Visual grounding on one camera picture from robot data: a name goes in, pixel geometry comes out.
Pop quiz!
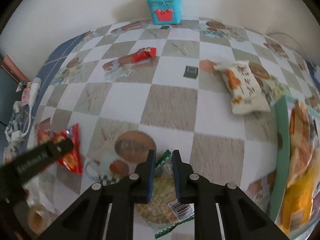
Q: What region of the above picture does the yellow snack packet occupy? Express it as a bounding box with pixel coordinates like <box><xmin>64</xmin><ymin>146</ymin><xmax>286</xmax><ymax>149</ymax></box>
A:
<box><xmin>280</xmin><ymin>161</ymin><xmax>319</xmax><ymax>235</ymax></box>

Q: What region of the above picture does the clear green cracker packet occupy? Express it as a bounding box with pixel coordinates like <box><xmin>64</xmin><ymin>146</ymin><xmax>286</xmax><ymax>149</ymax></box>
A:
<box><xmin>136</xmin><ymin>150</ymin><xmax>194</xmax><ymax>239</ymax></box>

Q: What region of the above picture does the red crinkled snack packet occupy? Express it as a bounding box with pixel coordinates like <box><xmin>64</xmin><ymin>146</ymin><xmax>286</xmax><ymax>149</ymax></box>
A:
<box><xmin>35</xmin><ymin>123</ymin><xmax>83</xmax><ymax>175</ymax></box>

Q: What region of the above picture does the orange striped bread packet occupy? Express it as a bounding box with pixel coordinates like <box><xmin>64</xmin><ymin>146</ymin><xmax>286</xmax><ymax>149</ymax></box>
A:
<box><xmin>287</xmin><ymin>100</ymin><xmax>316</xmax><ymax>187</ymax></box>

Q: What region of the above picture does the crumpled wrapper pile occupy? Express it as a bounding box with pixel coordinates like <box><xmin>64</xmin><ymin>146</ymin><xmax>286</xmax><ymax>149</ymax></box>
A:
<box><xmin>3</xmin><ymin>101</ymin><xmax>25</xmax><ymax>164</ymax></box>

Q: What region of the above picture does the teal shallow tray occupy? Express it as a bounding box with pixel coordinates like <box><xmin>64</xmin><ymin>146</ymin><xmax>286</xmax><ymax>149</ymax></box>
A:
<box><xmin>267</xmin><ymin>95</ymin><xmax>319</xmax><ymax>239</ymax></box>

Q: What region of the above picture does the pink small sachet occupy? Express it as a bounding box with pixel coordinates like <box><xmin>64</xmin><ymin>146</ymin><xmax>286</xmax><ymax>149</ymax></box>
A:
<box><xmin>16</xmin><ymin>81</ymin><xmax>32</xmax><ymax>106</ymax></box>

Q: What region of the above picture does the reddish brown pipe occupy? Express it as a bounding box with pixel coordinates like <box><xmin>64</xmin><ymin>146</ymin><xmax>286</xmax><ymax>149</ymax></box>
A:
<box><xmin>3</xmin><ymin>55</ymin><xmax>30</xmax><ymax>82</ymax></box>

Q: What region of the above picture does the white cream snack packet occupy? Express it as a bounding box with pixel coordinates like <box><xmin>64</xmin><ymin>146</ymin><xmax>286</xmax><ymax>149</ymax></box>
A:
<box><xmin>214</xmin><ymin>61</ymin><xmax>271</xmax><ymax>115</ymax></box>

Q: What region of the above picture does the checkered tablecloth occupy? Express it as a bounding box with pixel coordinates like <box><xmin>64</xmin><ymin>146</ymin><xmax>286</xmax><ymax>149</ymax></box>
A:
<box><xmin>27</xmin><ymin>18</ymin><xmax>319</xmax><ymax>220</ymax></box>

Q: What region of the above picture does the small red candy packet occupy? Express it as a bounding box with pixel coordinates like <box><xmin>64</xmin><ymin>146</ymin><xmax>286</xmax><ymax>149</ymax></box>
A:
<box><xmin>132</xmin><ymin>47</ymin><xmax>157</xmax><ymax>63</ymax></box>

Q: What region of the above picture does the teal toy box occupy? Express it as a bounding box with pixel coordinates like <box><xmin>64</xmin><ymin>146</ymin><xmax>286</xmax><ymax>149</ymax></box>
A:
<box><xmin>146</xmin><ymin>0</ymin><xmax>182</xmax><ymax>25</ymax></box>

